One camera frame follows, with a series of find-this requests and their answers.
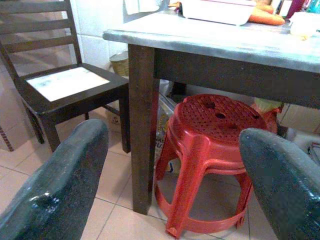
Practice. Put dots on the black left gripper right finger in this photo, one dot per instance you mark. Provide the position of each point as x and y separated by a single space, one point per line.
282 185

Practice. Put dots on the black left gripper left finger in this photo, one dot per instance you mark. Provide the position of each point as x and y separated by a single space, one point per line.
57 185

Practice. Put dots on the red plastic stool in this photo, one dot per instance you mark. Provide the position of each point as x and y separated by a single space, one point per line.
200 150

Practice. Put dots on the dark wooden chair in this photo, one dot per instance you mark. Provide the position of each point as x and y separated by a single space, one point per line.
67 82

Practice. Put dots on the clear printed plastic bag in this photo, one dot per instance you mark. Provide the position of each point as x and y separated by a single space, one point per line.
163 117

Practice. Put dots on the woven wicker basket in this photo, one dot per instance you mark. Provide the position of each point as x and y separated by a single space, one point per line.
120 63

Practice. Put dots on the dark wooden dining table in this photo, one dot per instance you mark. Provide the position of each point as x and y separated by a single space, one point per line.
212 57

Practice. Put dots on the white bowl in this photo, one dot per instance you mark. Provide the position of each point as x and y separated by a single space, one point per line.
303 23

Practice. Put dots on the orange carrot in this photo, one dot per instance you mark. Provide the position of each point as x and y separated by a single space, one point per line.
266 18

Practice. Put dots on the magenta bottle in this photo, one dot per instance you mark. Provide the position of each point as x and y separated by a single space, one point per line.
295 7

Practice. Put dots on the white rectangular tray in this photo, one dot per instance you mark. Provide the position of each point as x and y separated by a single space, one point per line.
217 11

